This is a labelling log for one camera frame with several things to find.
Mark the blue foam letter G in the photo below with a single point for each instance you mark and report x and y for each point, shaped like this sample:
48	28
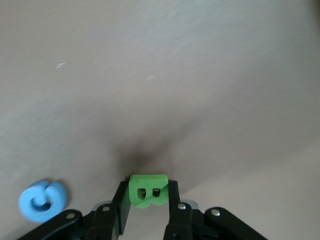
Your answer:
27	202

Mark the green foam letter B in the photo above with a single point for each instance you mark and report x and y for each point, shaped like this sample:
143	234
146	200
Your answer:
147	183

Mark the brown table cover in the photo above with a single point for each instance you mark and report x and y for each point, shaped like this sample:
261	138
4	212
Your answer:
160	75

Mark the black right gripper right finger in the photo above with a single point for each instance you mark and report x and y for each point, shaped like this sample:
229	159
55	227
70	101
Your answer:
177	220

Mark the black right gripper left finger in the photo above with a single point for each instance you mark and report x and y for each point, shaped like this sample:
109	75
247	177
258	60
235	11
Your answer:
120	207

